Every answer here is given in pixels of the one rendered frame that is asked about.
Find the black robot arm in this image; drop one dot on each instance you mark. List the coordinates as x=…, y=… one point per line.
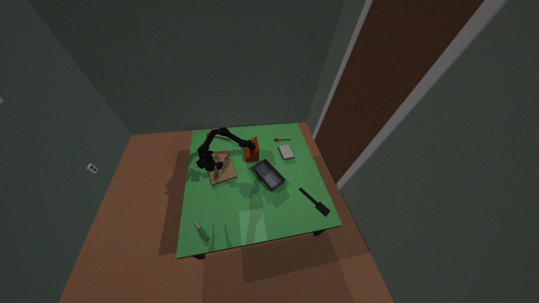
x=206, y=156

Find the black spatula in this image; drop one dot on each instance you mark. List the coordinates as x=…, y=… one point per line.
x=322, y=208

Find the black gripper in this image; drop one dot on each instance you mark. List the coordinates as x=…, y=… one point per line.
x=218, y=165

